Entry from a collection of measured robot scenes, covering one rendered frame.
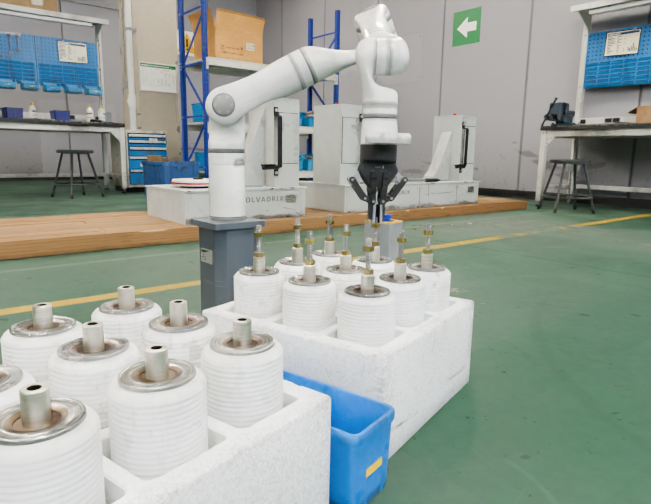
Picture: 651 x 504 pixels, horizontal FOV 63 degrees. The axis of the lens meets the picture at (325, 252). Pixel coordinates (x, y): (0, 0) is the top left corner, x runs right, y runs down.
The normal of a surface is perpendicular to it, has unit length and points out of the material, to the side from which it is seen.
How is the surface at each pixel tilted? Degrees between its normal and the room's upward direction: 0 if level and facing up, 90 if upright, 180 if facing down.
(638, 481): 0
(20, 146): 90
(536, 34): 90
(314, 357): 90
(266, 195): 90
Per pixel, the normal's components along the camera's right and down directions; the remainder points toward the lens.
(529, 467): 0.02, -0.98
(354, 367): -0.57, 0.14
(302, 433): 0.80, 0.12
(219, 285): -0.11, 0.18
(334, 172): -0.78, 0.11
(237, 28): 0.65, 0.33
